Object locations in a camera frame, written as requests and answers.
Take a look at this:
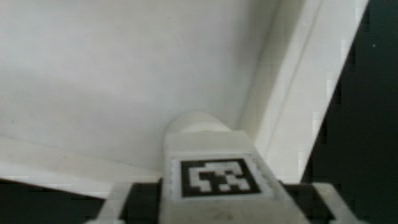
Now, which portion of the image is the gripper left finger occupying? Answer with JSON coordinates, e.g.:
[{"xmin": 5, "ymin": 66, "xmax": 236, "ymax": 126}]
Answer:
[{"xmin": 83, "ymin": 183, "xmax": 133, "ymax": 224}]

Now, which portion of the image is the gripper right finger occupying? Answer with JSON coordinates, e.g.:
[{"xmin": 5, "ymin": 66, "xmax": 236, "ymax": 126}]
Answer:
[{"xmin": 312, "ymin": 183, "xmax": 368, "ymax": 224}]

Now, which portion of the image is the white table leg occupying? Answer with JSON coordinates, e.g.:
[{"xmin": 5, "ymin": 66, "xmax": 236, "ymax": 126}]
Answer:
[{"xmin": 158, "ymin": 112, "xmax": 309, "ymax": 224}]

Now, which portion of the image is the white square table top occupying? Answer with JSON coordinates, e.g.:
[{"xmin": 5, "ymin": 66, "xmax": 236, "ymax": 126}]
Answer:
[{"xmin": 0, "ymin": 0, "xmax": 325, "ymax": 198}]

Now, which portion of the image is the white U-shaped fence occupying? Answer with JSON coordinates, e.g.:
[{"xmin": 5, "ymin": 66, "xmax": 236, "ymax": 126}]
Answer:
[{"xmin": 265, "ymin": 0, "xmax": 369, "ymax": 183}]

